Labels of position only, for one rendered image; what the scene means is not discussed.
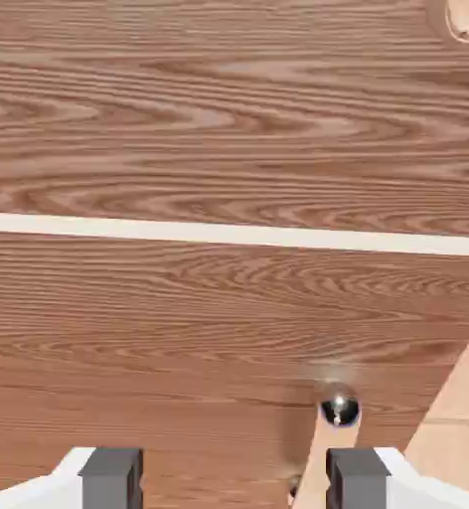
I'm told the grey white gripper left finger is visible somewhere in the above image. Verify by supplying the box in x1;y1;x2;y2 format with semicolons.
0;446;145;509

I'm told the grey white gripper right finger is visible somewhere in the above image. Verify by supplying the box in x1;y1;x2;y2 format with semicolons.
325;446;469;509

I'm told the wooden cabinet door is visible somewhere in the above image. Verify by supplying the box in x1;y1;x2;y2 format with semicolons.
0;231;469;509
0;0;469;240

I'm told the wooden cabinet with white frame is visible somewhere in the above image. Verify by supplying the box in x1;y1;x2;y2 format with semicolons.
0;0;469;509

